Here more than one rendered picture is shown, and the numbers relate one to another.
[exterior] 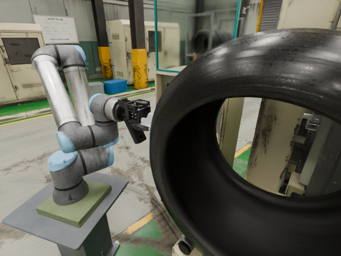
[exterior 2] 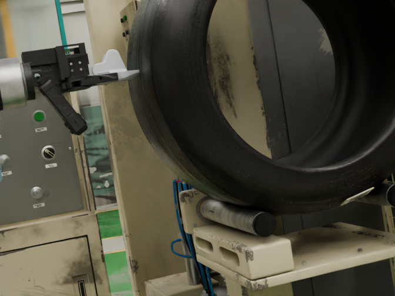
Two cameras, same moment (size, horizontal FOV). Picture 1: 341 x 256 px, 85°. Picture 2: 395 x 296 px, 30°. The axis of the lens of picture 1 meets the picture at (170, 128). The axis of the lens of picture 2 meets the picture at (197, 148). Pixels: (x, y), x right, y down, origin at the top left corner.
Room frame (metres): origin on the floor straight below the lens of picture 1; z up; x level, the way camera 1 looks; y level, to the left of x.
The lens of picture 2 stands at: (-0.36, 1.09, 1.13)
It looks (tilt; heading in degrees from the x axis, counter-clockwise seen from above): 3 degrees down; 307
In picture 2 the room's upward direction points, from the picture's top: 9 degrees counter-clockwise
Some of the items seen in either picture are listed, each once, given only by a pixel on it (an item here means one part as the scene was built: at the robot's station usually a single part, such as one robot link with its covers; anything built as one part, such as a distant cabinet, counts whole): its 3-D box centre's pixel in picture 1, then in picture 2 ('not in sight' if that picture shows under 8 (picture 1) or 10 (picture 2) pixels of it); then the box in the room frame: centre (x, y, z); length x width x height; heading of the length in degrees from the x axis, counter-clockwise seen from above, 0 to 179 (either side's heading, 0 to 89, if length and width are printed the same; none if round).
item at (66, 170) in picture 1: (66, 166); not in sight; (0.86, 0.59, 0.82); 0.17 x 0.15 x 0.18; 127
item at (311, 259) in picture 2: not in sight; (302, 250); (0.41, -0.26, 0.80); 0.37 x 0.36 x 0.02; 53
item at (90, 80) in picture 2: (140, 125); (93, 80); (0.58, 0.10, 1.21); 0.09 x 0.05 x 0.02; 53
